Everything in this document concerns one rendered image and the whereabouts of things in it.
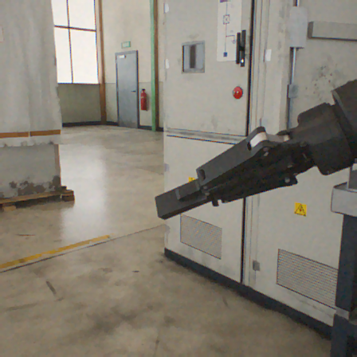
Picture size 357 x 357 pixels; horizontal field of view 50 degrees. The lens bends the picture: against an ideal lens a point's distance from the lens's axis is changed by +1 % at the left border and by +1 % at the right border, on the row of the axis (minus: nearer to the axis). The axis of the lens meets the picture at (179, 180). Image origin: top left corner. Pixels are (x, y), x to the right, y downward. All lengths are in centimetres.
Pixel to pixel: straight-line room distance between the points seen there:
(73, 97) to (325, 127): 1205
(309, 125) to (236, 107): 152
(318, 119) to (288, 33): 70
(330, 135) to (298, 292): 155
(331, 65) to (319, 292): 102
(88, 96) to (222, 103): 1075
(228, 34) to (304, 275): 118
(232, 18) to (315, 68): 86
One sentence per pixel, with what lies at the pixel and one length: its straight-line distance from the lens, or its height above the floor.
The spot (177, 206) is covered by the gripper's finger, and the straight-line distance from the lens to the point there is 48.
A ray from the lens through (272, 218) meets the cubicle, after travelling 188.
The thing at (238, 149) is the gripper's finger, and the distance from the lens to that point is 42.
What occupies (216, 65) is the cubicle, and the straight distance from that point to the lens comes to 203.
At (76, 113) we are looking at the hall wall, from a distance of 1242.
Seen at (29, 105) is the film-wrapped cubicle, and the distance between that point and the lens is 378.
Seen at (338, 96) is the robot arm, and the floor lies 105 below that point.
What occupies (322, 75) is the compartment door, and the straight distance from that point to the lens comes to 122.
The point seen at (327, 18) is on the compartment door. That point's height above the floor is 125.
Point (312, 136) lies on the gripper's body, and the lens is 42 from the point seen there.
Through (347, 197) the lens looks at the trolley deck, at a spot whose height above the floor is 83.
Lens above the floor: 106
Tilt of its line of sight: 13 degrees down
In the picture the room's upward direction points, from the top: straight up
